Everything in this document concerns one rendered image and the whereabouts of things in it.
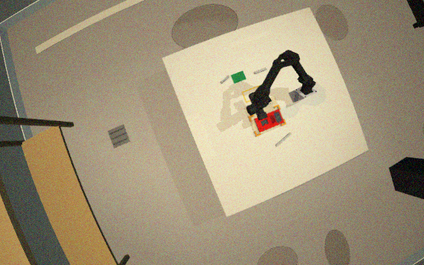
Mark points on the green flat rectangle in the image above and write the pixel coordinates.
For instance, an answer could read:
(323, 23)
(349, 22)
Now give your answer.
(238, 76)

